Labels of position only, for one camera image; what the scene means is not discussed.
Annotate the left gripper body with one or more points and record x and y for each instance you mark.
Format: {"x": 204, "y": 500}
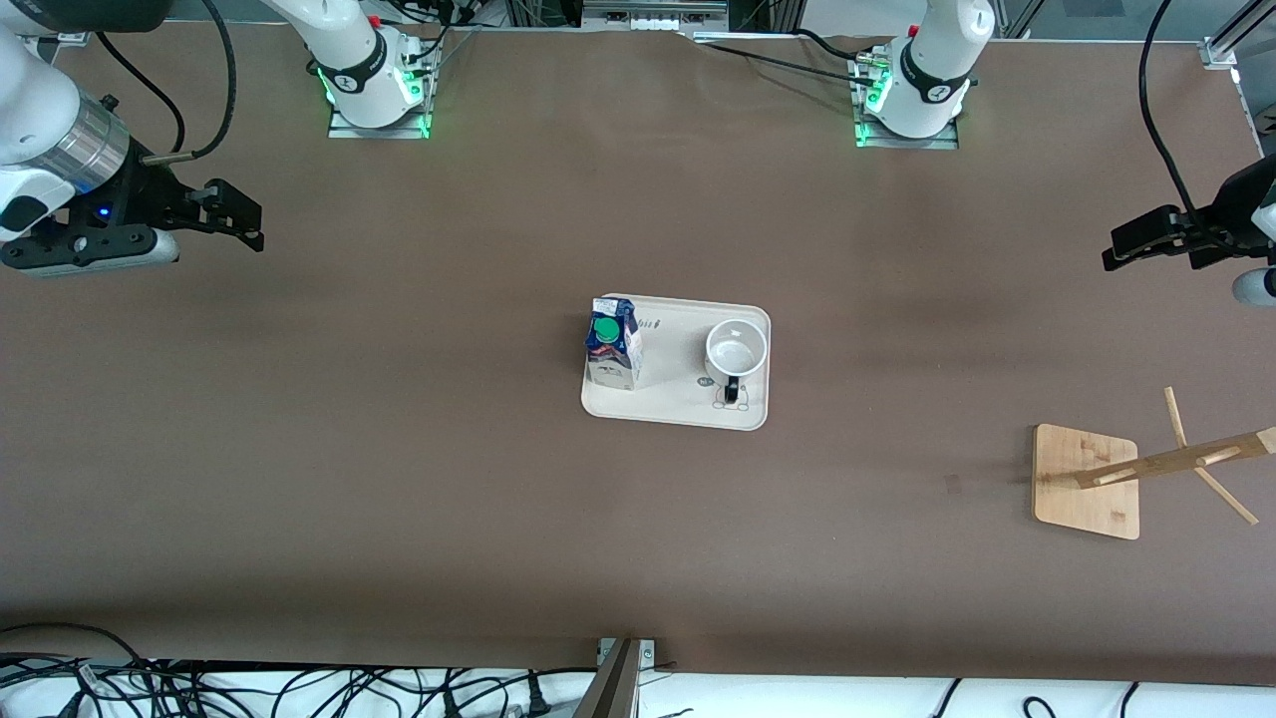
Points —
{"x": 1234, "y": 204}

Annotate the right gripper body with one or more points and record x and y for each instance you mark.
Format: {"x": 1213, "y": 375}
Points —
{"x": 148, "y": 192}

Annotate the blue white milk carton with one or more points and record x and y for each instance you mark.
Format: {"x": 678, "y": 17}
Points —
{"x": 610, "y": 369}

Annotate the white smiley mug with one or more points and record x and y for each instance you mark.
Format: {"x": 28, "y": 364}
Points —
{"x": 736, "y": 354}

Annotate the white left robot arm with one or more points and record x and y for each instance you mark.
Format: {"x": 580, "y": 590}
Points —
{"x": 937, "y": 60}

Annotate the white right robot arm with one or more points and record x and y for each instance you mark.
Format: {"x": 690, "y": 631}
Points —
{"x": 349, "y": 50}

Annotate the bamboo cup rack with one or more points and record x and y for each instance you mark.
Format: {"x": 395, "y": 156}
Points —
{"x": 1082, "y": 499}

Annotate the grey power strip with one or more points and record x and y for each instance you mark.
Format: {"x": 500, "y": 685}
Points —
{"x": 653, "y": 18}

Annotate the cream rabbit print tray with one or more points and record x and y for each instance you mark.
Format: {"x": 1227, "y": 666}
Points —
{"x": 668, "y": 399}

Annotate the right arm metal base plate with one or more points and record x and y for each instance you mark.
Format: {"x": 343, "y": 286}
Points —
{"x": 344, "y": 130}

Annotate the metal corner bracket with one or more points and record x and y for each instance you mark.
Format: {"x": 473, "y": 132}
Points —
{"x": 1218, "y": 55}

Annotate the aluminium frame profile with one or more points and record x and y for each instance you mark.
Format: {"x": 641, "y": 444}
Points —
{"x": 1251, "y": 22}

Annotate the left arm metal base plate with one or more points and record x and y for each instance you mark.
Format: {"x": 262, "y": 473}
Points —
{"x": 947, "y": 142}

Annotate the small metal table bracket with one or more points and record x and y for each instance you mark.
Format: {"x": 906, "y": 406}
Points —
{"x": 646, "y": 653}

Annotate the dark metal camera pole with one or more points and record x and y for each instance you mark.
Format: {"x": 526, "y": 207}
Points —
{"x": 613, "y": 688}

